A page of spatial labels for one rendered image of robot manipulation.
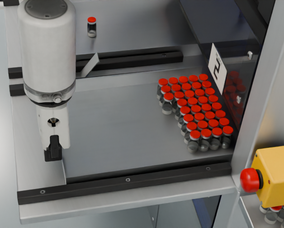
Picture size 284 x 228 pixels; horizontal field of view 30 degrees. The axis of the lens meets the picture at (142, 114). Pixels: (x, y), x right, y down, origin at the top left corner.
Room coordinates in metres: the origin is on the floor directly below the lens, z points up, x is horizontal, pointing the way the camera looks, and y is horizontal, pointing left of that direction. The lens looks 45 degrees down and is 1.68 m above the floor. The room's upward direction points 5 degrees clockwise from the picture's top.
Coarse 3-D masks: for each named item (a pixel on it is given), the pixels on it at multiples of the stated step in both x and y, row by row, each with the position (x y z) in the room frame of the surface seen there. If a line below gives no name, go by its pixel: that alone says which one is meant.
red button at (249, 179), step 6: (246, 168) 0.57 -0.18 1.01; (252, 168) 0.56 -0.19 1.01; (240, 174) 0.56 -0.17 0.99; (246, 174) 0.55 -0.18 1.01; (252, 174) 0.55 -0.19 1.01; (240, 180) 0.56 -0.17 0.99; (246, 180) 0.54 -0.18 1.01; (252, 180) 0.54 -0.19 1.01; (258, 180) 0.54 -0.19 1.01; (246, 186) 0.54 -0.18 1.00; (252, 186) 0.53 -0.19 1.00; (258, 186) 0.54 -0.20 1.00; (252, 192) 0.54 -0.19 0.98
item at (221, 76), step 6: (210, 54) 0.84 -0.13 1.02; (216, 54) 0.81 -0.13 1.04; (210, 60) 0.83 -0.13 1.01; (216, 60) 0.81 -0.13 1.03; (210, 66) 0.83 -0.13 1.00; (222, 66) 0.78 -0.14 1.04; (216, 72) 0.80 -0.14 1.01; (222, 72) 0.77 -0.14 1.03; (222, 78) 0.77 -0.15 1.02; (222, 84) 0.76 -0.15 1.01; (222, 90) 0.76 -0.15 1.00
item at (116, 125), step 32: (96, 96) 0.84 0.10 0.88; (128, 96) 0.85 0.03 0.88; (96, 128) 0.74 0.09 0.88; (128, 128) 0.75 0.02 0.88; (160, 128) 0.76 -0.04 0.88; (64, 160) 0.63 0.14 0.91; (96, 160) 0.66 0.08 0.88; (128, 160) 0.67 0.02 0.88; (160, 160) 0.67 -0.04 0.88; (192, 160) 0.66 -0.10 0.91; (224, 160) 0.67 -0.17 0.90
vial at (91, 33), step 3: (87, 24) 1.05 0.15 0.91; (90, 24) 1.05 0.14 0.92; (93, 24) 1.05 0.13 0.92; (87, 27) 1.05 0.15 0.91; (90, 27) 1.05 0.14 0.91; (93, 27) 1.05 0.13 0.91; (87, 30) 1.05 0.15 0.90; (90, 30) 1.05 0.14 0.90; (93, 30) 1.05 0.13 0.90; (87, 33) 1.05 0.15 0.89; (90, 33) 1.05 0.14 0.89; (93, 33) 1.05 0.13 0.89; (90, 36) 1.05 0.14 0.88; (93, 36) 1.05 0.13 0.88
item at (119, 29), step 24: (72, 0) 1.19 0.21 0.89; (96, 0) 1.20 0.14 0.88; (120, 0) 1.21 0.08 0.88; (144, 0) 1.22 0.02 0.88; (168, 0) 1.23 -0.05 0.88; (96, 24) 1.10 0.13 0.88; (120, 24) 1.11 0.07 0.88; (144, 24) 1.12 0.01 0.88; (168, 24) 1.12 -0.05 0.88; (96, 48) 1.00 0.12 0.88; (120, 48) 1.01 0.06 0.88; (144, 48) 0.98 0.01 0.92; (168, 48) 0.99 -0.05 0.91; (192, 48) 1.01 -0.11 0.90
